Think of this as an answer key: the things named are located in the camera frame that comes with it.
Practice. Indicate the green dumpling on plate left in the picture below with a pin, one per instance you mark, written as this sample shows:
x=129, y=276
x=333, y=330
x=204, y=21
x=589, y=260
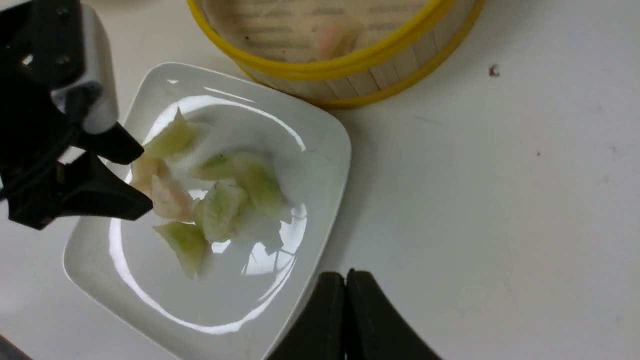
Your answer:
x=179, y=138

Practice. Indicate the green dumpling on plate upright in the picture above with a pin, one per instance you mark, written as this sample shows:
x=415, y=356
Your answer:
x=254, y=174

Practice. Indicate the white square plate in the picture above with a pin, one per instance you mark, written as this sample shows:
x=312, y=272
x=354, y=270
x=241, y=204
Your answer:
x=249, y=285

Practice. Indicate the green dumpling on plate centre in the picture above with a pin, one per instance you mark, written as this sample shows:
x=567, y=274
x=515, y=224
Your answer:
x=217, y=167

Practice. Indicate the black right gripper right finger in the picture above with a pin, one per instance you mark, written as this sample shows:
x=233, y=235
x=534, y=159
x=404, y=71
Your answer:
x=375, y=330

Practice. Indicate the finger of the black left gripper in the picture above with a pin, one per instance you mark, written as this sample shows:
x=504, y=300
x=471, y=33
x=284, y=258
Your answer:
x=84, y=187
x=116, y=145

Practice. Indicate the pale pink dumpling on plate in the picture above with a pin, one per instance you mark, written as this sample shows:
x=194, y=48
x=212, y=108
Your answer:
x=143, y=169

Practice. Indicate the yellow rimmed bamboo steamer basket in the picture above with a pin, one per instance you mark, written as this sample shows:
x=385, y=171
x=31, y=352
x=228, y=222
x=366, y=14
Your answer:
x=368, y=75

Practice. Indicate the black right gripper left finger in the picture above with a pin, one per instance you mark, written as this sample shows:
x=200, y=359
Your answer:
x=317, y=333

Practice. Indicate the green dumpling on plate bottom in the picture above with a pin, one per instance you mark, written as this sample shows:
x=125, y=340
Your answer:
x=188, y=243

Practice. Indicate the small dark crumb on table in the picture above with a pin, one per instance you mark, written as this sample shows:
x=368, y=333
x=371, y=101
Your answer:
x=494, y=71

